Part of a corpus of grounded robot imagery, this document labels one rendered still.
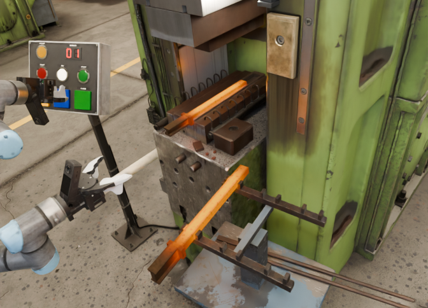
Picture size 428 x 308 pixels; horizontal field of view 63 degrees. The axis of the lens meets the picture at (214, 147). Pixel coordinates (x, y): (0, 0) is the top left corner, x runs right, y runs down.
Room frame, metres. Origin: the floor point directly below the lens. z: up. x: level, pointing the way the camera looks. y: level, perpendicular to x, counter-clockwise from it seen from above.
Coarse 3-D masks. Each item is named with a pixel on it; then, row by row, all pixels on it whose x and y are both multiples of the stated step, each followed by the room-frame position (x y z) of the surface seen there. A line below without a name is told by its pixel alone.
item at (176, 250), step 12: (240, 168) 0.80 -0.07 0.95; (228, 180) 0.75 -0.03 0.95; (216, 192) 0.71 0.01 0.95; (228, 192) 0.71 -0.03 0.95; (216, 204) 0.66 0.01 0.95; (204, 216) 0.62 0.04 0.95; (192, 228) 0.59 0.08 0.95; (180, 240) 0.56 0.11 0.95; (192, 240) 0.57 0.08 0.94; (168, 252) 0.52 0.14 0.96; (180, 252) 0.52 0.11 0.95; (156, 264) 0.49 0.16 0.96; (168, 264) 0.50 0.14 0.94; (156, 276) 0.47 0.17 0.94
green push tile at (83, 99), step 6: (78, 90) 1.27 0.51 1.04; (78, 96) 1.26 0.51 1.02; (84, 96) 1.25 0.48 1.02; (90, 96) 1.25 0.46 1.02; (78, 102) 1.25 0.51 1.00; (84, 102) 1.24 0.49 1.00; (90, 102) 1.24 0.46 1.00; (78, 108) 1.24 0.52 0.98; (84, 108) 1.23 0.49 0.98; (90, 108) 1.23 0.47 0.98
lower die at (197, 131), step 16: (224, 80) 1.34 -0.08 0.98; (256, 80) 1.28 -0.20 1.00; (192, 96) 1.23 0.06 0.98; (208, 96) 1.20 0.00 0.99; (240, 96) 1.17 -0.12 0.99; (256, 96) 1.20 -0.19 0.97; (176, 112) 1.11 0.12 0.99; (208, 112) 1.08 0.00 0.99; (224, 112) 1.07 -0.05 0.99; (192, 128) 1.04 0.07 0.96; (208, 128) 1.01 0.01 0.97
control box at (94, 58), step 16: (32, 48) 1.43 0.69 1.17; (48, 48) 1.41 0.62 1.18; (64, 48) 1.38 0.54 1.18; (80, 48) 1.35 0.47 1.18; (96, 48) 1.33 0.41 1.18; (32, 64) 1.40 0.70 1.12; (48, 64) 1.38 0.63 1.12; (64, 64) 1.35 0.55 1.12; (80, 64) 1.32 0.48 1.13; (96, 64) 1.30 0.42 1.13; (48, 80) 1.35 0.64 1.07; (64, 80) 1.32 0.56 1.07; (96, 80) 1.27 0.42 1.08; (96, 96) 1.24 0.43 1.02; (80, 112) 1.24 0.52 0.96; (96, 112) 1.21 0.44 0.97
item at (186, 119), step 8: (240, 80) 1.27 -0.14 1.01; (232, 88) 1.21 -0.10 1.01; (216, 96) 1.16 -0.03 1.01; (224, 96) 1.16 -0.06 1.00; (208, 104) 1.11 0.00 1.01; (192, 112) 1.07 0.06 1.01; (200, 112) 1.07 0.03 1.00; (176, 120) 1.02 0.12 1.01; (184, 120) 1.02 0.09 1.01; (192, 120) 1.03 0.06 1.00; (168, 128) 0.98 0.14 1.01; (176, 128) 1.00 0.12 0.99
